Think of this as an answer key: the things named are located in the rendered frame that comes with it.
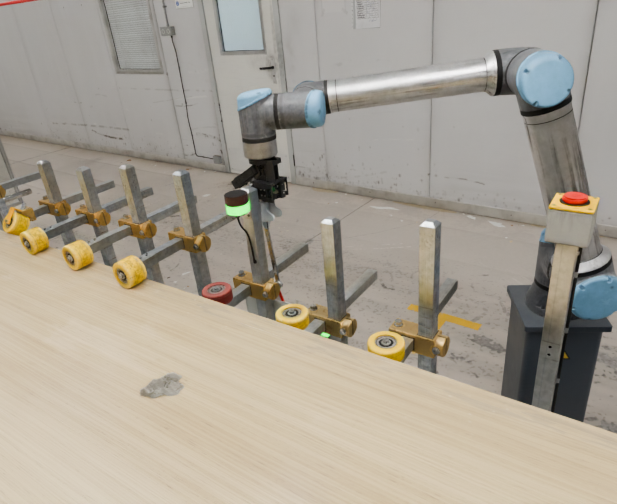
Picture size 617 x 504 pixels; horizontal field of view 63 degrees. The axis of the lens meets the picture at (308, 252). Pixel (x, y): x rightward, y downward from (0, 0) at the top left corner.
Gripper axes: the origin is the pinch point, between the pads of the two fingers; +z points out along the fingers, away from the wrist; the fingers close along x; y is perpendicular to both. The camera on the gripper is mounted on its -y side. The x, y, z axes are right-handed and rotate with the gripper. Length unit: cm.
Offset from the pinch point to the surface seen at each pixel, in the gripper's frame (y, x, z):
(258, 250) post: 4.2, -8.7, 3.7
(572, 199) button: 78, -10, -22
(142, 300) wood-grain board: -16.7, -33.6, 11.5
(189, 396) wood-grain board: 22, -54, 12
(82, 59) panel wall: -511, 287, -18
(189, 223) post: -21.2, -9.1, -0.2
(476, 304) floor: 24, 139, 100
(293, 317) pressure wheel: 24.9, -22.4, 11.0
